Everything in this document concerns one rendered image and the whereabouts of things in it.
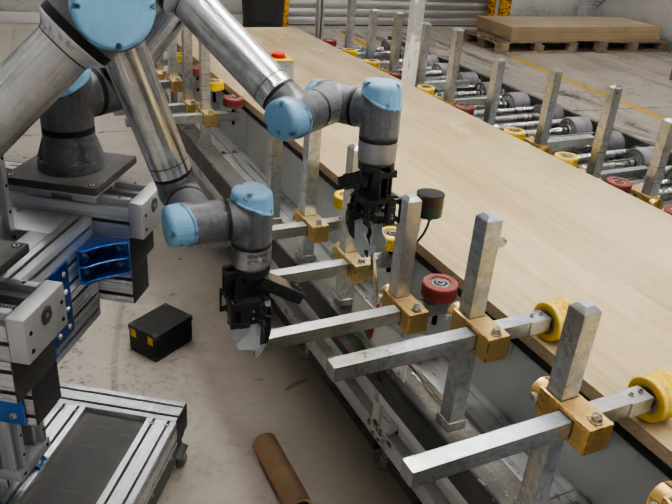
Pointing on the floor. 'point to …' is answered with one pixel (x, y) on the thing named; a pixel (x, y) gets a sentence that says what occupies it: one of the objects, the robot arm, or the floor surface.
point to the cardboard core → (280, 470)
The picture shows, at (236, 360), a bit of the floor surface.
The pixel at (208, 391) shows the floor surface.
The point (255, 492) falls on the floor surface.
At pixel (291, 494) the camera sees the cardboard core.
